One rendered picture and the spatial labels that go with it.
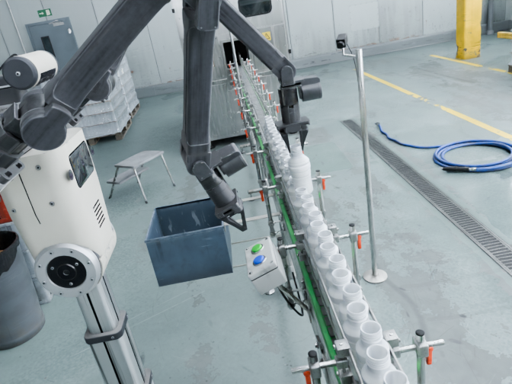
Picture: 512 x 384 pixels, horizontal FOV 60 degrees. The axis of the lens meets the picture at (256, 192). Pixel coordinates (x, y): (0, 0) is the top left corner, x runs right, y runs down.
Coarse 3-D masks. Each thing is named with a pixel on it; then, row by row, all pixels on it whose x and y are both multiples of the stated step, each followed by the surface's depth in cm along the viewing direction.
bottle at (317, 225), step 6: (312, 222) 118; (318, 222) 118; (312, 228) 116; (318, 228) 115; (324, 228) 117; (312, 234) 117; (312, 240) 117; (312, 246) 117; (312, 252) 118; (312, 264) 120
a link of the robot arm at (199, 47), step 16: (208, 0) 76; (192, 16) 81; (208, 16) 78; (192, 32) 82; (208, 32) 83; (192, 48) 84; (208, 48) 86; (192, 64) 87; (208, 64) 88; (192, 80) 89; (208, 80) 90; (192, 96) 91; (208, 96) 93; (192, 112) 94; (208, 112) 96; (192, 128) 97; (208, 128) 98; (192, 144) 99; (208, 144) 100; (192, 160) 102; (208, 160) 103
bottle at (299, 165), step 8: (296, 144) 140; (296, 152) 138; (296, 160) 138; (304, 160) 139; (288, 168) 142; (296, 168) 139; (304, 168) 139; (296, 176) 140; (304, 176) 140; (296, 184) 142; (304, 184) 141
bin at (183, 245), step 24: (168, 216) 203; (192, 216) 204; (264, 216) 178; (168, 240) 173; (192, 240) 174; (216, 240) 175; (168, 264) 178; (192, 264) 178; (216, 264) 179; (288, 264) 188
